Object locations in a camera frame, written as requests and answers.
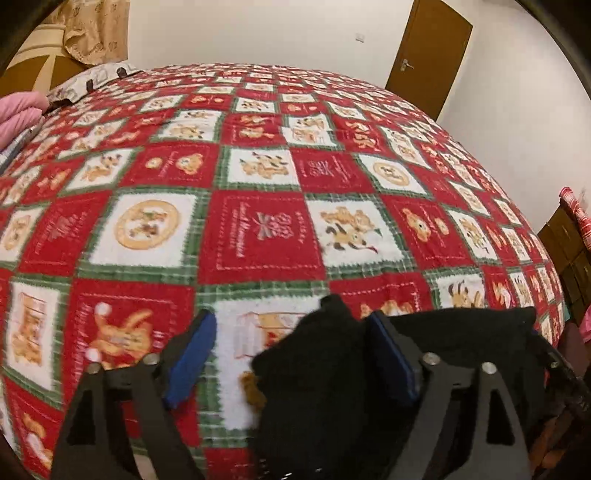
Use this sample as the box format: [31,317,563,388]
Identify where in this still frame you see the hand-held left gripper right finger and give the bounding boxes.
[368,311,533,480]

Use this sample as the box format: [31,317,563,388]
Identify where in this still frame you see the brown wooden door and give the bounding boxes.
[385,0,474,106]

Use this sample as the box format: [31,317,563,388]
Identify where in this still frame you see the pink quilt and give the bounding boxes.
[0,90,49,148]

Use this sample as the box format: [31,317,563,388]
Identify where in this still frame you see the black pants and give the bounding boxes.
[252,294,539,480]

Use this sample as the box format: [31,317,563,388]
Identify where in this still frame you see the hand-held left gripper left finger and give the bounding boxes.
[50,309,218,480]

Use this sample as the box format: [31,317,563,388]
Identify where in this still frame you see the red striped cloth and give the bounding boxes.
[558,186,591,250]

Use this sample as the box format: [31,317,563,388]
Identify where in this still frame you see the red printed blanket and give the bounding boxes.
[0,62,568,480]

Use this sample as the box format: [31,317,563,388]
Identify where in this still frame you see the brown wooden cabinet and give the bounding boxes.
[538,203,591,324]

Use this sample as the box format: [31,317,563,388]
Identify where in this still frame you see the beige headboard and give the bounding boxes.
[0,23,88,97]

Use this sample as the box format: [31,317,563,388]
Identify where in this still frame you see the grey printed pillow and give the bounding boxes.
[46,62,141,109]

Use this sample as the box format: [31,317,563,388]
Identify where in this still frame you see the beige patterned curtain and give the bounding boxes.
[62,0,130,66]

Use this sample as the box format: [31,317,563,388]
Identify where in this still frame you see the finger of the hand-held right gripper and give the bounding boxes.
[531,325,591,418]

